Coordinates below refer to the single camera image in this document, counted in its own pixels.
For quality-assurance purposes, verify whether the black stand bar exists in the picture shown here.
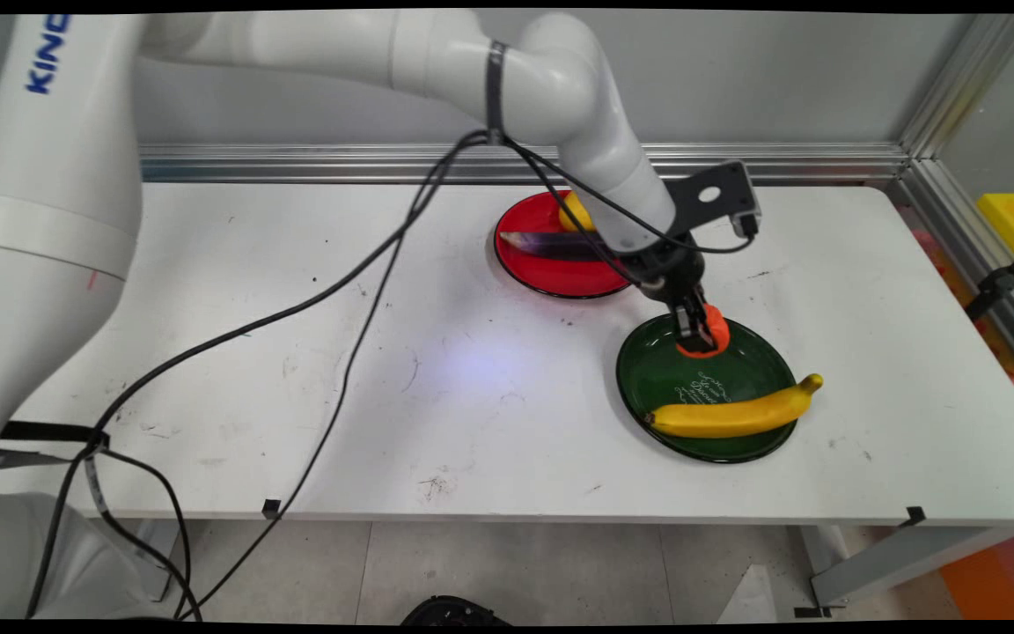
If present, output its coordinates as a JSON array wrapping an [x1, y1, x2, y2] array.
[[964, 234, 1014, 322]]

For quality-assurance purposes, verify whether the dark green round plate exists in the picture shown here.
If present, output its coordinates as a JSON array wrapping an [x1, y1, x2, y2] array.
[[616, 313, 800, 465]]

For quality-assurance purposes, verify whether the black camera cable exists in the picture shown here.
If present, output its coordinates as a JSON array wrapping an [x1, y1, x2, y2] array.
[[25, 130, 759, 620]]

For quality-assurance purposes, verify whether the black loose cable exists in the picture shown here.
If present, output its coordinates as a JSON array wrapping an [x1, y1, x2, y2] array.
[[84, 447, 202, 620]]

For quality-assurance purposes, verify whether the wide white table leg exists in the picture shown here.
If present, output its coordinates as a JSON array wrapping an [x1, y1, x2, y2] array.
[[796, 525, 1014, 610]]

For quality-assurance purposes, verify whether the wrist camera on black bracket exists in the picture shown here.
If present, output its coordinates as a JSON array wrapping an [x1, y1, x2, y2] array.
[[665, 159, 762, 240]]

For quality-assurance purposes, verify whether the red round plate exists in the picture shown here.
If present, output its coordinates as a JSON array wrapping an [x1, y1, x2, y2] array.
[[494, 189, 636, 300]]

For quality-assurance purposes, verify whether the purple toy eggplant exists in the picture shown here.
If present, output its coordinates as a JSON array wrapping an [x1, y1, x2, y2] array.
[[499, 230, 624, 263]]

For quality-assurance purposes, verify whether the narrow white table leg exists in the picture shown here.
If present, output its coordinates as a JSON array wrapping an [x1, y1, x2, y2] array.
[[132, 519, 184, 603]]

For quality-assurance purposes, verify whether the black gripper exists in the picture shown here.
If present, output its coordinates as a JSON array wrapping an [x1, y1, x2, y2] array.
[[616, 231, 718, 352]]

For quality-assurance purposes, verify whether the orange toy carrot chunk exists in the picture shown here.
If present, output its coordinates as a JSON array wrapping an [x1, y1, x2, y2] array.
[[676, 305, 731, 360]]

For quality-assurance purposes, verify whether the black round floor object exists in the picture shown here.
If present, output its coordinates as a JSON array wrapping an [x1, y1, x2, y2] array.
[[400, 595, 514, 627]]

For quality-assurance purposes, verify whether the short aluminium frame rail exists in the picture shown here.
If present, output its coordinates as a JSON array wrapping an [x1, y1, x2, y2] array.
[[887, 158, 1014, 393]]

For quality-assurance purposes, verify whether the upright aluminium frame post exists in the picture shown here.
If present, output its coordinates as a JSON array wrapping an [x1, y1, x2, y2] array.
[[899, 13, 1014, 161]]

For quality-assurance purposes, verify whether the yellow toy pear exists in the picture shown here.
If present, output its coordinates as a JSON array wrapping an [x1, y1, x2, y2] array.
[[557, 191, 597, 233]]

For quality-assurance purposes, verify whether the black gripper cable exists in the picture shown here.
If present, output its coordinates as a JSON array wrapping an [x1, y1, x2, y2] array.
[[174, 132, 508, 620]]

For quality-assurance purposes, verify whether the orange box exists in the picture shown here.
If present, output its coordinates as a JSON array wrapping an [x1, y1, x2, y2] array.
[[937, 527, 1014, 620]]

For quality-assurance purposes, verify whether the yellow toy banana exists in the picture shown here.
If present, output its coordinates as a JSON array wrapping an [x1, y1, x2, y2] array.
[[644, 373, 825, 440]]

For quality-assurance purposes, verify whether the long aluminium frame rail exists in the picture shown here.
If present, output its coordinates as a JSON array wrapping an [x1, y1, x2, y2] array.
[[138, 143, 910, 186]]

